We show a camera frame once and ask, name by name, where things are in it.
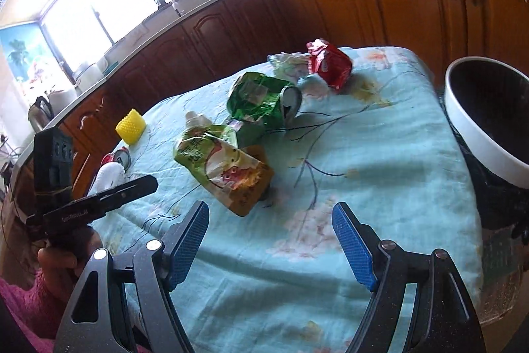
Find left hand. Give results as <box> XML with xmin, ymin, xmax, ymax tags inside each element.
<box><xmin>37</xmin><ymin>246</ymin><xmax>87</xmax><ymax>304</ymax></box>

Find light blue floral tablecloth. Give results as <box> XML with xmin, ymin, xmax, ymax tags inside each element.
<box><xmin>94</xmin><ymin>47</ymin><xmax>482</xmax><ymax>352</ymax></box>

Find lower wooden kitchen cabinets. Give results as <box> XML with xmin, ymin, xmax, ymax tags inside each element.
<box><xmin>57</xmin><ymin>0</ymin><xmax>528</xmax><ymax>198</ymax></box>

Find crumpled white tissue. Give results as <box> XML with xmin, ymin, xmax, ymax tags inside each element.
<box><xmin>267</xmin><ymin>52</ymin><xmax>309</xmax><ymax>84</ymax></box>

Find green crumpled foil bag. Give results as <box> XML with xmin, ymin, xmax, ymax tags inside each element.
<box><xmin>226</xmin><ymin>72</ymin><xmax>292</xmax><ymax>130</ymax></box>

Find yellow ribbed cup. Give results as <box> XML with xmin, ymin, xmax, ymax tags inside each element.
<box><xmin>115</xmin><ymin>109</ymin><xmax>146</xmax><ymax>145</ymax></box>

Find green apple juice pouch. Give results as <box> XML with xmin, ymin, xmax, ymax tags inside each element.
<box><xmin>173</xmin><ymin>111</ymin><xmax>273</xmax><ymax>217</ymax></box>

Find white rim trash bin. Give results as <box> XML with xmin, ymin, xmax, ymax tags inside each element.
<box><xmin>442</xmin><ymin>57</ymin><xmax>528</xmax><ymax>237</ymax></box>

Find red crumpled snack bag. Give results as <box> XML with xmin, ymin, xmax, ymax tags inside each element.
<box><xmin>306</xmin><ymin>38</ymin><xmax>352</xmax><ymax>91</ymax></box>

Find red white can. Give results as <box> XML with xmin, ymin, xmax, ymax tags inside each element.
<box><xmin>101</xmin><ymin>146</ymin><xmax>132</xmax><ymax>171</ymax></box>

